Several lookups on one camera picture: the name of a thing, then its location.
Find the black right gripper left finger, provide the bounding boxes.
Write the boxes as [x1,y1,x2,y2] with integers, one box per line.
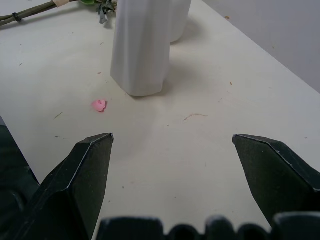
[4,132,115,240]

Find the artificial flower bunch green stems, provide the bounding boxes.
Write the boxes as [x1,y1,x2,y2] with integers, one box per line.
[0,0,119,28]

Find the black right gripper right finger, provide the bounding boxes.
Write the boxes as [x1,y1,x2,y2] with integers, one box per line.
[232,133,320,227]

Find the round white vase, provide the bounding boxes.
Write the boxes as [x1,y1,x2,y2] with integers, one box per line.
[169,0,192,43]

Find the tall white faceted vase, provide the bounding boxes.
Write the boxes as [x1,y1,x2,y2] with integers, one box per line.
[110,0,176,97]

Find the pink flower petal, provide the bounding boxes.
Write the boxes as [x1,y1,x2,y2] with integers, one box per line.
[91,99,108,113]

